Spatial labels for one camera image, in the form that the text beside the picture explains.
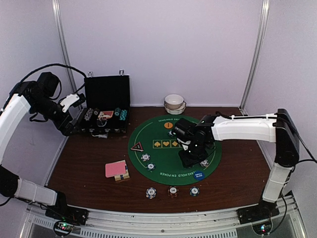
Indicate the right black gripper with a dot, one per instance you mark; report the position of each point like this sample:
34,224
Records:
188,162

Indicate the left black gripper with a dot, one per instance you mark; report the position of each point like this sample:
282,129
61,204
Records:
65,130

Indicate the blue small blind button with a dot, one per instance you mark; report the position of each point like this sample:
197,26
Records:
199,175

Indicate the green blue chip top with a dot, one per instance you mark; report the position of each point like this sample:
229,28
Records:
170,133

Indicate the orange round button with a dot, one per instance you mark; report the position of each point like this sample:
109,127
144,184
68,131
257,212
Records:
168,125

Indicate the blue tan ten chip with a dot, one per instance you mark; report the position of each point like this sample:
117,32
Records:
145,157

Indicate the red black all-in triangle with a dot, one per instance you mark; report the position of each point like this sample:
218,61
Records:
137,147

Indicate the red-backed card deck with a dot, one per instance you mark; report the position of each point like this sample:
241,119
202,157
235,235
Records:
115,169

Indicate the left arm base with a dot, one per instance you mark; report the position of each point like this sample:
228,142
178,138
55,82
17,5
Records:
72,215

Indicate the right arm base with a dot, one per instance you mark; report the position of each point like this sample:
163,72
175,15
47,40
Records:
256,213

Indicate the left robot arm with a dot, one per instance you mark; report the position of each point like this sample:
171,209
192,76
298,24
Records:
35,97

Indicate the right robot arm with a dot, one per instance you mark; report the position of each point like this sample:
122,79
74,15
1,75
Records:
276,128

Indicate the tan blue chips in case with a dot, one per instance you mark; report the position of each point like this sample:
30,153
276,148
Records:
88,114

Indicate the brown chips in case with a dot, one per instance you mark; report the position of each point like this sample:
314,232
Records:
96,112

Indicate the clear dealer button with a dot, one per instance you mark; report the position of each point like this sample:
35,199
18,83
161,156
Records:
101,122

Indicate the green blue chip stack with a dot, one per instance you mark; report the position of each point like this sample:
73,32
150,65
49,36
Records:
194,191

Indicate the round green poker mat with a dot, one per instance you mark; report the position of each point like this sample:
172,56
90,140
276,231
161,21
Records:
164,149

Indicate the white lower bowl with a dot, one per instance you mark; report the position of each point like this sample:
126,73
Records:
177,111

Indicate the card pack in case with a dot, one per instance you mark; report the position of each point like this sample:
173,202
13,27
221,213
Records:
105,114

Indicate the brown black chip stack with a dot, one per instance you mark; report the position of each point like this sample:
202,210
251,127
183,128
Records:
172,191

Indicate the black poker chip case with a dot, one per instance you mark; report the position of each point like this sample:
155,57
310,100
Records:
106,93

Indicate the white ceramic bowl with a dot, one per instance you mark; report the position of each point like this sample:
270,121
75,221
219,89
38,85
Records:
173,101

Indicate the green blue chips in case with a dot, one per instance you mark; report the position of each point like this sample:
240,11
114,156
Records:
117,112

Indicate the teal chips in case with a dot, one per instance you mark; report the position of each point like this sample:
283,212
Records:
123,115

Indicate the blue tan chip stack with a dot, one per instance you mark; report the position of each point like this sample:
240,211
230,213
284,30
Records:
151,193

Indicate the gold blue card box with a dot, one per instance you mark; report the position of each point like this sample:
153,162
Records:
123,176

